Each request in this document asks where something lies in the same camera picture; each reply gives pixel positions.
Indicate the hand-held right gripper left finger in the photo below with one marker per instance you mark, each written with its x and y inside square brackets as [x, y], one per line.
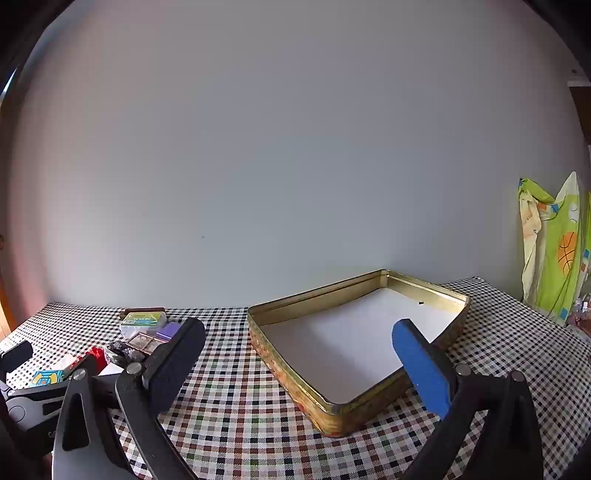
[173, 364]

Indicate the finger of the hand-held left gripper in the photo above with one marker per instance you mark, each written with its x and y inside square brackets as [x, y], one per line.
[106, 391]
[87, 361]

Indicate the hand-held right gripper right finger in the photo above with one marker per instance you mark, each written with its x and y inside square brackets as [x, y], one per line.
[422, 369]

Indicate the red toy block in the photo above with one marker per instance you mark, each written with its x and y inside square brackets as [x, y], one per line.
[99, 354]

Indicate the small white card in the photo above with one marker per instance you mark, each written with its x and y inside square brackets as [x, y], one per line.
[64, 362]

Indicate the purple toy block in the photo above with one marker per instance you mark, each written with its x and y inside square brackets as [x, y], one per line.
[170, 330]

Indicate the dark sequined pouch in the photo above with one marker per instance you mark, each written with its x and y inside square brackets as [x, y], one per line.
[121, 351]

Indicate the blue printed toy block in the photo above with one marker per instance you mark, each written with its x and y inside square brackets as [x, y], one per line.
[46, 378]

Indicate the clear box with green label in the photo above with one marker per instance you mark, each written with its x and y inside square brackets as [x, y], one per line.
[141, 319]

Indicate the gold metal tin box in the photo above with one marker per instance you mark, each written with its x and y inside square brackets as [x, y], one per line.
[295, 378]

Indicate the white paper piece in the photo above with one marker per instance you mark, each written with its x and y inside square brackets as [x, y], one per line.
[110, 369]

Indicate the small brown framed tile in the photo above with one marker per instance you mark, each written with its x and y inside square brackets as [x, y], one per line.
[141, 342]

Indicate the wooden door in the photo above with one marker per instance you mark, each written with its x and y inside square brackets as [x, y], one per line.
[3, 309]

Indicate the checkered tablecloth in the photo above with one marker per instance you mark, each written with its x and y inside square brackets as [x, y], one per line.
[258, 415]

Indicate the pale small containers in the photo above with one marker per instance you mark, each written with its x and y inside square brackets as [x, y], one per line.
[582, 314]

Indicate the colourful printed cloth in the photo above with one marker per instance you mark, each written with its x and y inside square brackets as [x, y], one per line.
[561, 258]

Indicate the brown wooden furniture edge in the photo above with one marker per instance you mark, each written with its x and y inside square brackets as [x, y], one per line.
[582, 115]

